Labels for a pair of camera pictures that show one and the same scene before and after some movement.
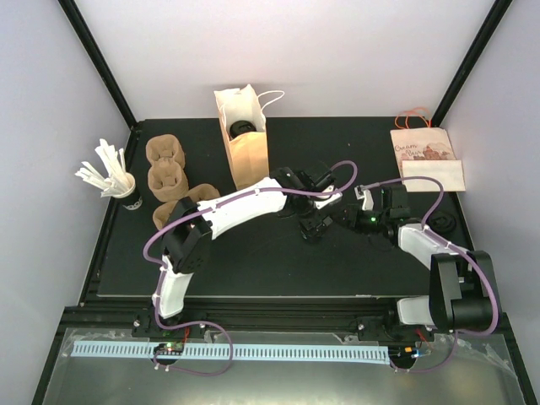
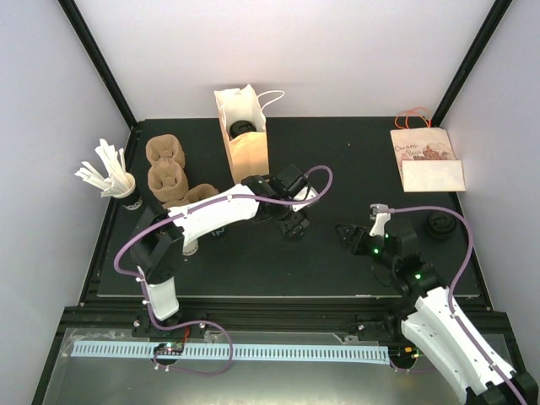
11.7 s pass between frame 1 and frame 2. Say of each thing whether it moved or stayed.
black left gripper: moved
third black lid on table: stayed
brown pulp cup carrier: stayed
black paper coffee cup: moved
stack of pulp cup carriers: stayed
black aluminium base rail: stayed
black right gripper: moved
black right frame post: stayed
